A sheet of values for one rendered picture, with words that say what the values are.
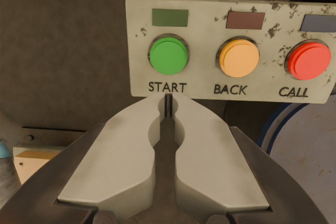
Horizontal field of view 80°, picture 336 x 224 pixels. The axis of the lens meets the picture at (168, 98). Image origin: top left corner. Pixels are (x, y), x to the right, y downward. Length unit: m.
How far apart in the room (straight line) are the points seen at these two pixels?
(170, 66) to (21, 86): 0.86
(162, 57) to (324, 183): 0.45
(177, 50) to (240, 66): 0.07
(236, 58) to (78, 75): 0.75
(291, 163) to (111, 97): 0.66
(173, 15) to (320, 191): 0.48
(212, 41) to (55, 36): 0.79
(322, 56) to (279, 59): 0.04
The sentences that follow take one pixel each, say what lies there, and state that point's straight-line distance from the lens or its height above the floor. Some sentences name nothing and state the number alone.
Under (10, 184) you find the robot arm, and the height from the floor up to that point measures 0.36.
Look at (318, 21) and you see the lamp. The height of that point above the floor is 0.62.
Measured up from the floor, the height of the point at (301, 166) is 0.43.
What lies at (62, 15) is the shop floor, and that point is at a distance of 0.95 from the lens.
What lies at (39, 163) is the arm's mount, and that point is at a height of 0.18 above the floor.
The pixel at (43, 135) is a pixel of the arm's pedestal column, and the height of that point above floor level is 0.02.
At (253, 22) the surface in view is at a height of 0.61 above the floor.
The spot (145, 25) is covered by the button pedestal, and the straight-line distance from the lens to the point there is 0.22.
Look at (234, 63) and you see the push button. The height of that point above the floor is 0.61.
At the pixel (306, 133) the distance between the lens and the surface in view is 0.50.
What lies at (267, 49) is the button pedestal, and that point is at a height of 0.60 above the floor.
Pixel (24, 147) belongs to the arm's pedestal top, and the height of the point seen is 0.12.
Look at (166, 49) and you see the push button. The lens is 0.21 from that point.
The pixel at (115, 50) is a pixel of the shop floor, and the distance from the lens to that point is 0.86.
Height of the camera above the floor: 0.83
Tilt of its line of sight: 81 degrees down
